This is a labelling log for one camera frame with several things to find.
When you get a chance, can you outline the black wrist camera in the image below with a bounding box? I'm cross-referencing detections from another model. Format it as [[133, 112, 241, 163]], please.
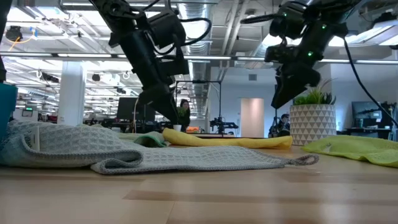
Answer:
[[264, 45, 301, 63], [149, 12, 187, 47]]

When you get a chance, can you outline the lime green microfiber towel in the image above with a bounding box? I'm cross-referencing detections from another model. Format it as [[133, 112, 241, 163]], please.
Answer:
[[303, 134, 398, 169]]

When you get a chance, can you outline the dark background table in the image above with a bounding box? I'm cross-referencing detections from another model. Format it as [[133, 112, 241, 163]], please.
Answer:
[[189, 133, 271, 140]]

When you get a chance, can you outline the pale pink door panel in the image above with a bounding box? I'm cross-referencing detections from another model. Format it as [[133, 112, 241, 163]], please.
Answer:
[[240, 98, 265, 138]]

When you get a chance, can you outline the small potted plant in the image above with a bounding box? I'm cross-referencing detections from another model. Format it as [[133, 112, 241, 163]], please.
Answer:
[[172, 107, 184, 133]]

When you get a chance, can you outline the green spiky plant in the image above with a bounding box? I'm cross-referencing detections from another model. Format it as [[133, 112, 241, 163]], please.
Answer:
[[292, 79, 336, 106]]

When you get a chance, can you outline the pale green waffle towel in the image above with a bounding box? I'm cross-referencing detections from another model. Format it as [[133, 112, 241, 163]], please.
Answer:
[[116, 130, 169, 149]]

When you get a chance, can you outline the black ceiling cable reel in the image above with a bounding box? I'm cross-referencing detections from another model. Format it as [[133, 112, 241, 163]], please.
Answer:
[[5, 26, 23, 42]]

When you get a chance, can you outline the white triangle-pattern plant pot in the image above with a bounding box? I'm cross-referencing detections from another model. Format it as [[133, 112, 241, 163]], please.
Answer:
[[289, 104, 337, 146]]

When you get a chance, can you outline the dark desk monitor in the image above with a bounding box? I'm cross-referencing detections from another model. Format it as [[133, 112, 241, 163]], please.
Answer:
[[351, 101, 383, 128]]

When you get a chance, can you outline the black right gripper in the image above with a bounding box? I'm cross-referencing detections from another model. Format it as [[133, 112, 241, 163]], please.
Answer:
[[270, 27, 328, 110]]

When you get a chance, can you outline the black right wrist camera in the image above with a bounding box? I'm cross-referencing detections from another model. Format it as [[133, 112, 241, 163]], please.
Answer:
[[264, 45, 301, 63]]

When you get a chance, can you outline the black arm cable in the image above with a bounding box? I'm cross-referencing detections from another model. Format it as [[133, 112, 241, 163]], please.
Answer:
[[343, 39, 398, 127], [141, 0, 213, 56]]

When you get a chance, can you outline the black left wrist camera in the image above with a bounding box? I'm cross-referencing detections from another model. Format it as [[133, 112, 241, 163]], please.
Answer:
[[149, 12, 187, 47]]

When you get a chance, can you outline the grey waffle microfiber towel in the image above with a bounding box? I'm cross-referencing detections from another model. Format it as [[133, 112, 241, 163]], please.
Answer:
[[0, 120, 320, 175]]

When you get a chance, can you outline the white pillar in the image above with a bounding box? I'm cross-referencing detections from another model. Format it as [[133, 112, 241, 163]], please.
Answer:
[[57, 62, 87, 127]]

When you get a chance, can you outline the yellow microfiber towel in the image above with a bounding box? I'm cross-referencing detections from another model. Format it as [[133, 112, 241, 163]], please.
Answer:
[[162, 127, 294, 149]]

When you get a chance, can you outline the overhead light bar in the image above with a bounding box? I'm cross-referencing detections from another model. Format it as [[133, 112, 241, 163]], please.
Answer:
[[0, 52, 398, 65]]

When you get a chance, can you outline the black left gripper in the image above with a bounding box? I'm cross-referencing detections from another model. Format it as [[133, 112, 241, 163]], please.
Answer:
[[119, 29, 190, 125]]

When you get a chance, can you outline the silver ceiling duct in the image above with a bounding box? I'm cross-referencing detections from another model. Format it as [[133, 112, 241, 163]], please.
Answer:
[[178, 2, 212, 100]]

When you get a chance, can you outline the black metal frame stand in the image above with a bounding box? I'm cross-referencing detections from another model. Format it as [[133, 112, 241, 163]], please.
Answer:
[[175, 80, 222, 134]]

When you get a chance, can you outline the teal storage bin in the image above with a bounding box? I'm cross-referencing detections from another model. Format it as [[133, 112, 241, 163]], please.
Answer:
[[0, 83, 19, 150]]

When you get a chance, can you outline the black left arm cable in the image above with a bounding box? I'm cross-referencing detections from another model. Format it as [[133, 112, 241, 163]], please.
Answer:
[[141, 0, 213, 56]]

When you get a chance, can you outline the black computer monitor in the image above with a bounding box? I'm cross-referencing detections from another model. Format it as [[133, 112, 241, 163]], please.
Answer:
[[116, 96, 156, 123]]

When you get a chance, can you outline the person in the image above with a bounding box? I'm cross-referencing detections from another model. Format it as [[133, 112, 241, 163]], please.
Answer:
[[178, 98, 192, 133], [279, 113, 292, 130]]

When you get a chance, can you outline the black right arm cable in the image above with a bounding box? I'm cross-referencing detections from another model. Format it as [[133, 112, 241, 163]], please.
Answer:
[[343, 39, 398, 127]]

